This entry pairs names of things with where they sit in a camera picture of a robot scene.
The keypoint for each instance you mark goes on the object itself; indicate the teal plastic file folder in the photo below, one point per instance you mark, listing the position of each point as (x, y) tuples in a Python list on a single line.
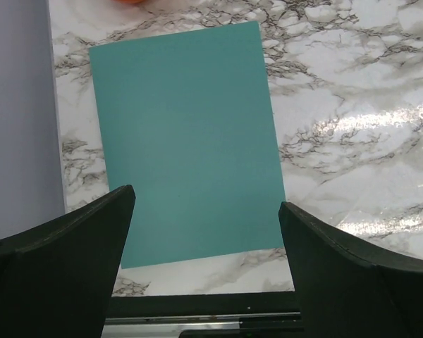
[(186, 120)]

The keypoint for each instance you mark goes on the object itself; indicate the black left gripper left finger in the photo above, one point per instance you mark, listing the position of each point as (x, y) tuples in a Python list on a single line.
[(56, 279)]

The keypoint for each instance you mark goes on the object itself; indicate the orange plastic bowl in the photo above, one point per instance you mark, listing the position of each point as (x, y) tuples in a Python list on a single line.
[(130, 1)]

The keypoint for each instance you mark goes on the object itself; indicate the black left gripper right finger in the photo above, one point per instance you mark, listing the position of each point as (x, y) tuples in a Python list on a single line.
[(346, 286)]

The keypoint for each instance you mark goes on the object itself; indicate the black mounting base rail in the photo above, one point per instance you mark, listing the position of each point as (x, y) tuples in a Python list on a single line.
[(266, 314)]

